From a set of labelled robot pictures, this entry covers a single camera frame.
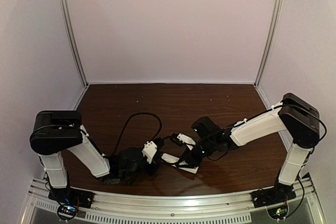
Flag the left aluminium frame post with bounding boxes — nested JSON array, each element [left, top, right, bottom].
[[60, 0, 89, 88]]

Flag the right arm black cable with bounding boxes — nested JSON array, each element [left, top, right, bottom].
[[181, 100, 328, 162]]

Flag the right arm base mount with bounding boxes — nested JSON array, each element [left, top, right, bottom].
[[250, 182, 296, 208]]

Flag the white remote control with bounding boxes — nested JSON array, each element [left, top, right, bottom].
[[161, 153, 198, 174]]

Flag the aluminium frame post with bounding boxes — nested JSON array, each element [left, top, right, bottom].
[[254, 0, 284, 88], [60, 0, 89, 88]]

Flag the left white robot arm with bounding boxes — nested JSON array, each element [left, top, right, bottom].
[[29, 110, 164, 189]]

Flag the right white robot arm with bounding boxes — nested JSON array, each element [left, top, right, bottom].
[[174, 93, 322, 186]]

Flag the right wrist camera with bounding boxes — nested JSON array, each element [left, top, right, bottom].
[[170, 133, 196, 146]]

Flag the right aluminium frame post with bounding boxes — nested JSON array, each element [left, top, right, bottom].
[[254, 0, 284, 88]]

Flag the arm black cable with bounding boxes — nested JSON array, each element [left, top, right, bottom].
[[181, 100, 328, 162], [102, 113, 162, 159]]

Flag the right circuit board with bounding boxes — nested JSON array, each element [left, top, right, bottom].
[[267, 204, 289, 221]]

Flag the circuit board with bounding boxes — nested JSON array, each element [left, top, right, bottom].
[[56, 204, 78, 221], [267, 204, 289, 221]]

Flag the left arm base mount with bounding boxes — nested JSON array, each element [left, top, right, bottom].
[[48, 185, 94, 209]]

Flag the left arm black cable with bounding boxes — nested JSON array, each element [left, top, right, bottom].
[[102, 113, 162, 159]]

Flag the left circuit board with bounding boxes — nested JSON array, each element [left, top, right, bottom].
[[56, 204, 78, 221]]

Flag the front aluminium rail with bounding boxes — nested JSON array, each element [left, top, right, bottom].
[[19, 178, 326, 223]]

